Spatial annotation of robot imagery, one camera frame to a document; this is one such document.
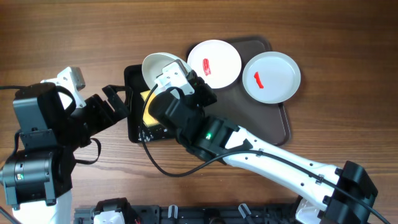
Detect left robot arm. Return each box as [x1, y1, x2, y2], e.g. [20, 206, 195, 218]
[1, 67, 131, 223]

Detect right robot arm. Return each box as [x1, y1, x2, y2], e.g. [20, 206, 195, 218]
[142, 58, 378, 223]

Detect white plate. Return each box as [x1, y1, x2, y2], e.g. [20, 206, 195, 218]
[142, 52, 192, 89]
[187, 40, 242, 89]

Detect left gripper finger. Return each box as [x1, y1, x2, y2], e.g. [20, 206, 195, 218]
[116, 86, 133, 111]
[102, 85, 129, 118]

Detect black plastic bin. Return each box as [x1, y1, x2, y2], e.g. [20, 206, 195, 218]
[124, 64, 172, 143]

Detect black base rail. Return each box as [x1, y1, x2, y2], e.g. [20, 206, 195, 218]
[73, 197, 312, 224]

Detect yellow green sponge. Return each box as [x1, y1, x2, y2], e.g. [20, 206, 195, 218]
[139, 89, 162, 128]

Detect light grey plate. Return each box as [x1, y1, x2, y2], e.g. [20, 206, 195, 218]
[242, 52, 301, 104]

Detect dark brown serving tray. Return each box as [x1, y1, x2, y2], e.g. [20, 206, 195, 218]
[205, 36, 291, 146]

